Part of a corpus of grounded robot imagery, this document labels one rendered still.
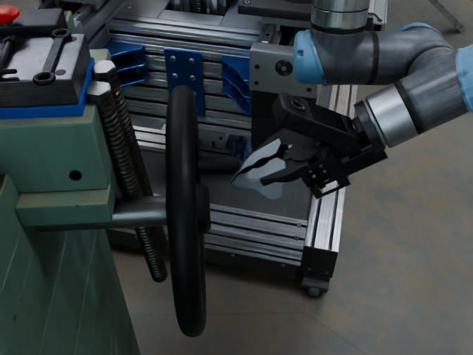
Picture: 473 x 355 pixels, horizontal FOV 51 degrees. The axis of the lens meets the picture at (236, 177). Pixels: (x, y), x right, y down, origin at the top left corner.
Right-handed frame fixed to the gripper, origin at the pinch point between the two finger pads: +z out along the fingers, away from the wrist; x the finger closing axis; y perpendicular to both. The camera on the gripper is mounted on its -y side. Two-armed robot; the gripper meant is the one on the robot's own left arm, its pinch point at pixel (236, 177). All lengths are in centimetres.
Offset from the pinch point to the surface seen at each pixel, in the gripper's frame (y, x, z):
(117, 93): -22.5, -4.9, 2.0
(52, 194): -20.2, -12.8, 11.7
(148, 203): -11.7, -10.7, 5.9
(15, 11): -34.2, -2.2, 5.4
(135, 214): -11.9, -11.8, 7.4
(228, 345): 64, 14, 40
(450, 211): 105, 56, -27
